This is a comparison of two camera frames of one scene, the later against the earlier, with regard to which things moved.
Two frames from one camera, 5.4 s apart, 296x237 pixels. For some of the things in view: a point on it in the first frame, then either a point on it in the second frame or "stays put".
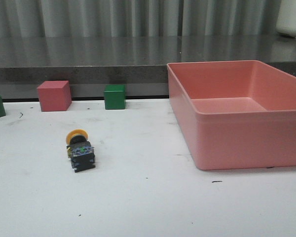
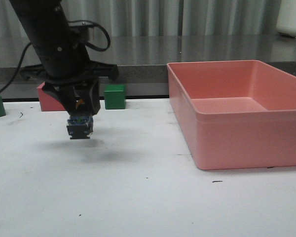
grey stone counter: (18, 63) stays put
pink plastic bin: (240, 114) stays put
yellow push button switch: (80, 150) to (80, 127)
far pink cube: (55, 96) stays put
